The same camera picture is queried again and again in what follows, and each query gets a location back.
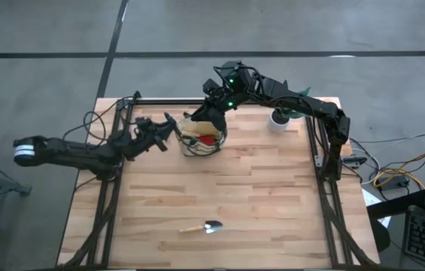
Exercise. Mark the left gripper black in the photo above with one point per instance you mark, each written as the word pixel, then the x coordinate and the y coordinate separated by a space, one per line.
pixel 152 131

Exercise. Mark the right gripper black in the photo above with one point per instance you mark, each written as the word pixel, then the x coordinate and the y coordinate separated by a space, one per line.
pixel 215 105

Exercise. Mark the cream and green gardening bag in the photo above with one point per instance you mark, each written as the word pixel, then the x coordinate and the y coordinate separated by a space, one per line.
pixel 197 150

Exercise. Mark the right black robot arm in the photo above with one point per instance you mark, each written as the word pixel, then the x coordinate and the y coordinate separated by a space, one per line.
pixel 302 103

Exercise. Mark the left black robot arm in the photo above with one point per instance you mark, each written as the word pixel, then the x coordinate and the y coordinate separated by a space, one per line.
pixel 69 150

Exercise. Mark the red garden tool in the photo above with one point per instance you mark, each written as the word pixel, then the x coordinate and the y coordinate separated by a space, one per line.
pixel 206 139

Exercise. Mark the snake plant in white pot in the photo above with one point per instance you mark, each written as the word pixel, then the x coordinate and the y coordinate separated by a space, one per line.
pixel 279 122

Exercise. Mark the white paper sheet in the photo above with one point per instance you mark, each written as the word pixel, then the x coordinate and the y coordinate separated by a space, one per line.
pixel 369 197

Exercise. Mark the black power box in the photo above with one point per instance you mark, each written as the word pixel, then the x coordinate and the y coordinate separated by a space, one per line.
pixel 394 183

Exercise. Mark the black aluminium rig frame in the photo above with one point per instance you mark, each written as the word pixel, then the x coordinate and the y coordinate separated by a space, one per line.
pixel 167 101

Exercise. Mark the small black camera device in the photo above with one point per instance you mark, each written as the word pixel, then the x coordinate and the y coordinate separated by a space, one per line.
pixel 355 161

